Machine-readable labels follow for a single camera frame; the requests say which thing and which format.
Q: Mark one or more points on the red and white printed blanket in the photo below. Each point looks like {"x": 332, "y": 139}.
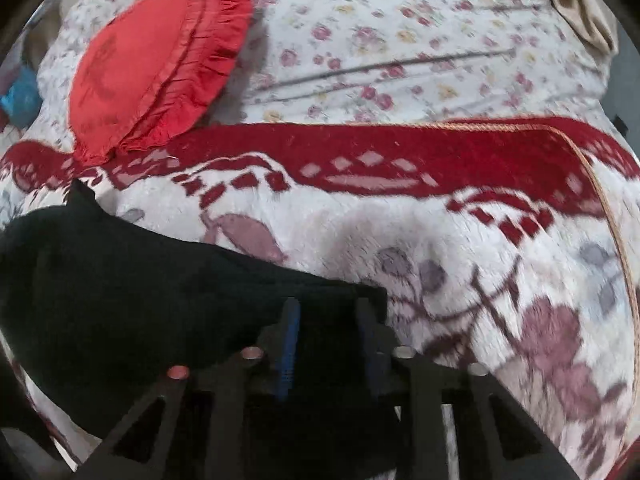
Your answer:
{"x": 450, "y": 240}

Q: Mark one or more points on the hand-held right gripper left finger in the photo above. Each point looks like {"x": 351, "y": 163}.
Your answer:
{"x": 287, "y": 350}

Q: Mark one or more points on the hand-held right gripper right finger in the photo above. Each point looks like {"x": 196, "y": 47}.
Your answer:
{"x": 369, "y": 350}

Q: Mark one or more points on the blue plastic bag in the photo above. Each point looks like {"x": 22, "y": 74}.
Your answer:
{"x": 22, "y": 97}

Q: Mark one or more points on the beige cloth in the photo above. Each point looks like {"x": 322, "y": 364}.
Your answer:
{"x": 580, "y": 5}

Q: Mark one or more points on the black pants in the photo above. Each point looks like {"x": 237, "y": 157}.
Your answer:
{"x": 125, "y": 285}

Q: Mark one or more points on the red heart-shaped frilled pillow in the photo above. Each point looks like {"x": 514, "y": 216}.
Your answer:
{"x": 145, "y": 70}

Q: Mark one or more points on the floral bed sheet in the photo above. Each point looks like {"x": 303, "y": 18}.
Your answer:
{"x": 400, "y": 45}

